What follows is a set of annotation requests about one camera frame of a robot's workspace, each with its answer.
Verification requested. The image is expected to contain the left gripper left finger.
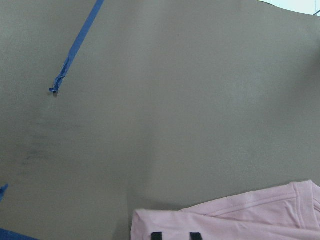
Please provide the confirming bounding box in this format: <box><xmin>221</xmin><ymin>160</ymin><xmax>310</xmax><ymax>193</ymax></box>
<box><xmin>150</xmin><ymin>232</ymin><xmax>163</xmax><ymax>240</ymax></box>

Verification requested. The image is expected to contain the pink snoopy t-shirt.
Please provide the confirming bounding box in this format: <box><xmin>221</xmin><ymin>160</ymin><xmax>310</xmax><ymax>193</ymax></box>
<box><xmin>130</xmin><ymin>180</ymin><xmax>320</xmax><ymax>240</ymax></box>

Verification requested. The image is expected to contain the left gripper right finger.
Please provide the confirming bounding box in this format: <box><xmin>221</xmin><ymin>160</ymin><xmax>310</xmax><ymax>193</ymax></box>
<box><xmin>189</xmin><ymin>232</ymin><xmax>203</xmax><ymax>240</ymax></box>

